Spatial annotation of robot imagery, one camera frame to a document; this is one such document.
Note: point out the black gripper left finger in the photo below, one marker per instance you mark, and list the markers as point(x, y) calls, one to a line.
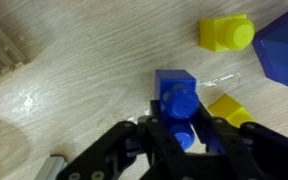
point(117, 150)

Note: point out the yellow three-stud lego brick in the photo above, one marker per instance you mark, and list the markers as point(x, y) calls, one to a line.
point(229, 111)

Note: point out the blue two-stud lego brick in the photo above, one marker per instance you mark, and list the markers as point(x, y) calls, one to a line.
point(174, 83)

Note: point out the yellow one-stud lego brick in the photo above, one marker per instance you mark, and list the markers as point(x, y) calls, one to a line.
point(224, 33)

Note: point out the grey plug on strip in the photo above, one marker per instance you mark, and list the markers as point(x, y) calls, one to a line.
point(50, 168)

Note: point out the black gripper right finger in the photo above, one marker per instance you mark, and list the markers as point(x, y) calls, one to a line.
point(260, 153)

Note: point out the blue four-stud lego brick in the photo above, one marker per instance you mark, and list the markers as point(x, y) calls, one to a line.
point(280, 53)

